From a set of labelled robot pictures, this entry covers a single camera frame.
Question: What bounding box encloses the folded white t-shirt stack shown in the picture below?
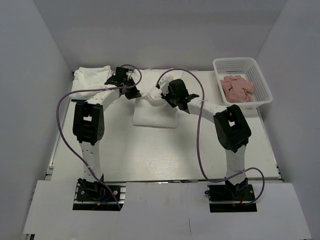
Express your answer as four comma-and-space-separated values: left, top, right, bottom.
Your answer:
71, 65, 113, 92

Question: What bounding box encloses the white Coca-Cola print t-shirt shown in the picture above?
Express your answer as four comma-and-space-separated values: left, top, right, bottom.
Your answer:
132, 69, 178, 129

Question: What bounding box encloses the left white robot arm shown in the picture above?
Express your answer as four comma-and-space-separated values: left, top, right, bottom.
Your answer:
72, 64, 142, 200

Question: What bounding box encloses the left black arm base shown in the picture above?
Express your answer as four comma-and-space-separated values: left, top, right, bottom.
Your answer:
72, 178, 126, 212

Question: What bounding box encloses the white plastic basket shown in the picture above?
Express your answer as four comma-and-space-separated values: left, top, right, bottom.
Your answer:
212, 57, 273, 109

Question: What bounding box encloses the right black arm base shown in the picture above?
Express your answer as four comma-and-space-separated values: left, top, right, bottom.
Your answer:
204, 184, 258, 213

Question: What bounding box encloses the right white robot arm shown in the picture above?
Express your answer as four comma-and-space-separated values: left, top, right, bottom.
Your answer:
156, 79, 252, 200

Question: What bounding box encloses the pink cloth in basket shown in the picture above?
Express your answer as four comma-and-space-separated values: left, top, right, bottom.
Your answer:
220, 75, 254, 103

